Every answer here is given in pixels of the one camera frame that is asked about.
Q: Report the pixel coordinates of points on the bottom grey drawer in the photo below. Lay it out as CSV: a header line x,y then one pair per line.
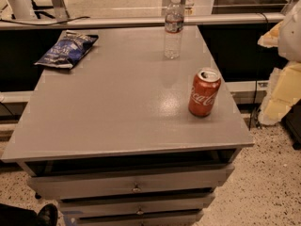
x,y
186,217

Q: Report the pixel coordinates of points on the black shoe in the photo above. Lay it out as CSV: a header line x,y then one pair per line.
x,y
47,216

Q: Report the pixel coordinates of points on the middle grey drawer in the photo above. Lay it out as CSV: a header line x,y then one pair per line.
x,y
137,205

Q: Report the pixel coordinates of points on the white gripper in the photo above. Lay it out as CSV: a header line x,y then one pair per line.
x,y
291,35

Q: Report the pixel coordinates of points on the red coke can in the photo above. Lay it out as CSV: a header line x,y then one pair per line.
x,y
205,86

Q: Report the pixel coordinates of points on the grey metal rail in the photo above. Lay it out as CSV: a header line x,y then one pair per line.
x,y
94,23

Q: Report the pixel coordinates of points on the grey drawer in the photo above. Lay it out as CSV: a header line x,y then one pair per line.
x,y
186,217
130,182
137,205

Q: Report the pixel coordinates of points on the top grey drawer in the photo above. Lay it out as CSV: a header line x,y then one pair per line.
x,y
130,182

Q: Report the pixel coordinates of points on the blue chip bag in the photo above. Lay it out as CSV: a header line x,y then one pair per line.
x,y
68,50

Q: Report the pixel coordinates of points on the clear plastic water bottle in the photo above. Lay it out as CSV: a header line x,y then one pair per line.
x,y
173,29

